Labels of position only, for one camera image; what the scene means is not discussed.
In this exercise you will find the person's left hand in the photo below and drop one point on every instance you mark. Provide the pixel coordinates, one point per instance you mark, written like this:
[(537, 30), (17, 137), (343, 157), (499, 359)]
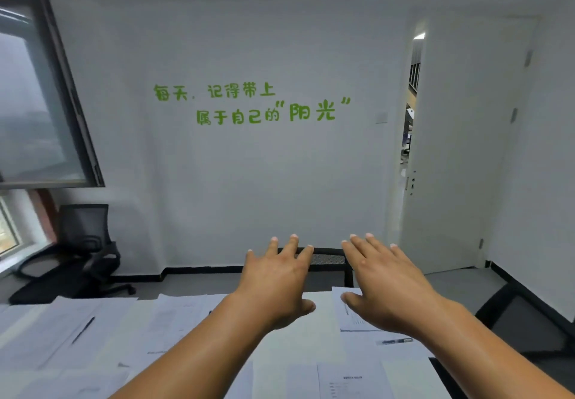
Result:
[(269, 286)]

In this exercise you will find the person's right hand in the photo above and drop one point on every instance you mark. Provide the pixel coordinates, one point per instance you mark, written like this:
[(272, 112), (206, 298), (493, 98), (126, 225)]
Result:
[(395, 295)]

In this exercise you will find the person's right middle finger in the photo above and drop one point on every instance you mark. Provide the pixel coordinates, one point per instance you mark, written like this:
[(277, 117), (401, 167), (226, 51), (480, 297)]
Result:
[(361, 247)]

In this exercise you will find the person's right little finger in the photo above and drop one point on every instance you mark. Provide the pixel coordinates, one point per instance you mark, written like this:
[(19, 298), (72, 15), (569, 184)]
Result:
[(402, 257)]

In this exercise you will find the person's left little finger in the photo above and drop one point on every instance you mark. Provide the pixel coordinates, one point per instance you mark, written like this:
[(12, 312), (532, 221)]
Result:
[(249, 261)]

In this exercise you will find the person's left middle finger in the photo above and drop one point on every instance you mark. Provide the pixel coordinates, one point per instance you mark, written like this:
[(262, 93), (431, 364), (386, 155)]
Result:
[(289, 247)]

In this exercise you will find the person's right thumb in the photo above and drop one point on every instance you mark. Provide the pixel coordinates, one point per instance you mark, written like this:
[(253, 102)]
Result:
[(352, 302)]

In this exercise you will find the person's left thumb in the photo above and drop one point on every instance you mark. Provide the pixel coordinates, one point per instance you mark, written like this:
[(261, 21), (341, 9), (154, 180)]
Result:
[(303, 308)]

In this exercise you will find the person's right forearm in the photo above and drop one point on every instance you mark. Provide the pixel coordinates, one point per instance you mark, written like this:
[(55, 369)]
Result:
[(485, 351)]

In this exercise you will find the person's left forearm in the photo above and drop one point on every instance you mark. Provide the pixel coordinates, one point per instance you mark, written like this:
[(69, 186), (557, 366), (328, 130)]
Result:
[(193, 354)]

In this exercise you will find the black mesh-back chair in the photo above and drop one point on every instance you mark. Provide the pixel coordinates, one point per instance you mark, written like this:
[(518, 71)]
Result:
[(330, 261)]

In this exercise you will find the blue capped pen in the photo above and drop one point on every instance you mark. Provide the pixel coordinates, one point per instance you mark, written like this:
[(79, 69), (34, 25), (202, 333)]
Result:
[(394, 341)]

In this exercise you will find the silver door lock plate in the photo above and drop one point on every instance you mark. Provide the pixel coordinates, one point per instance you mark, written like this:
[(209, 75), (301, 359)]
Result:
[(410, 183)]

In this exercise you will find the white door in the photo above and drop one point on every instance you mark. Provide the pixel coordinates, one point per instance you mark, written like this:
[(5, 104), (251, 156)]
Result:
[(462, 142)]

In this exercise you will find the spread of white paper sheets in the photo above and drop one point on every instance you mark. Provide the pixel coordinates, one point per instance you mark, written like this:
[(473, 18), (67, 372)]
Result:
[(117, 336)]

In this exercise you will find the black office chair with armrests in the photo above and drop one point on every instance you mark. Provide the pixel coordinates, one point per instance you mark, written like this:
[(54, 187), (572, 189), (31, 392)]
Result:
[(81, 255)]

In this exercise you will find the black pen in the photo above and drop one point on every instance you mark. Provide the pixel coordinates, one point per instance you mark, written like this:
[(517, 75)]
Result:
[(83, 330)]

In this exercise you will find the white framed fixed window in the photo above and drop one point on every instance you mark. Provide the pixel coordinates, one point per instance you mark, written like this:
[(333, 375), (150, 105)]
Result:
[(11, 228)]

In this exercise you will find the dark framed open window sash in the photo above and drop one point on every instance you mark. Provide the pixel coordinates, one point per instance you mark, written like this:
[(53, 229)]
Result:
[(40, 111)]

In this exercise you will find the white wall switch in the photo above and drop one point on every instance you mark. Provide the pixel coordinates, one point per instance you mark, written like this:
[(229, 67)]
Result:
[(381, 117)]

